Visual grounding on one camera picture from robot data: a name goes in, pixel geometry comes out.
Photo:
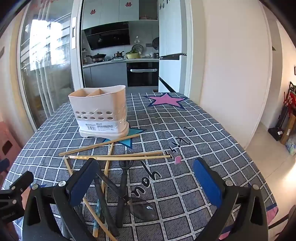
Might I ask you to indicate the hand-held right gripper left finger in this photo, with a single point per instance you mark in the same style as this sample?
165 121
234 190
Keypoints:
76 188

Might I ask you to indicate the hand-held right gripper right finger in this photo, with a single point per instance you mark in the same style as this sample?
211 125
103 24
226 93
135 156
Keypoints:
205 183

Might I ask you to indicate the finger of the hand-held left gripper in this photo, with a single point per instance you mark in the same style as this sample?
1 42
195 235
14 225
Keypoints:
23 180

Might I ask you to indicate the black plastic knife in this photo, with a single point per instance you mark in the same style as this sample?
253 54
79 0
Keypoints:
108 217

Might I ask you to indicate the beige plastic utensil holder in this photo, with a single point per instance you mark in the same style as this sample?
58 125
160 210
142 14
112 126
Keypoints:
101 109

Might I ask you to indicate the pink plastic stool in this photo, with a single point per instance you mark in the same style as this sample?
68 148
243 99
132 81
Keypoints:
8 143

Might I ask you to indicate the grey checkered tablecloth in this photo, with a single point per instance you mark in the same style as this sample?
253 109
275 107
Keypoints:
185 139

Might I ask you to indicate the black upright vacuum cleaner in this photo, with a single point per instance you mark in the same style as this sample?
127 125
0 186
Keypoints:
279 122

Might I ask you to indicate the cardboard box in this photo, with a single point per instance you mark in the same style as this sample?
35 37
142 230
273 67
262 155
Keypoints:
288 129

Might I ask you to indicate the sliding glass door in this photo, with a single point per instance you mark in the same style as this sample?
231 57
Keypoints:
46 69

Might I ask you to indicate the grey kitchen base cabinets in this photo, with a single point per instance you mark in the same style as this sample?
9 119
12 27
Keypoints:
104 74

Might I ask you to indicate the black built-in oven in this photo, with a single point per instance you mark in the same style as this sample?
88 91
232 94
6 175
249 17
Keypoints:
142 74

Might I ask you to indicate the black wok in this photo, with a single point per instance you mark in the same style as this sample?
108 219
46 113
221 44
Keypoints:
97 56

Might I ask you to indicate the steel cooking pot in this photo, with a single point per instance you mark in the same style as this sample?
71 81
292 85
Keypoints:
118 55

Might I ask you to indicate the white refrigerator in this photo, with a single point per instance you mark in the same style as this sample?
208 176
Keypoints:
172 46

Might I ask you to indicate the yellow pot with greens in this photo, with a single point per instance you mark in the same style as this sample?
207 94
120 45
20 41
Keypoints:
133 55

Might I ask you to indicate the black range hood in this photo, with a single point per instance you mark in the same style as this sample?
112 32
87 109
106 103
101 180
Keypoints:
108 37

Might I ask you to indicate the white wall cabinets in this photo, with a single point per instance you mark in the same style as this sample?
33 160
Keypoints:
108 11

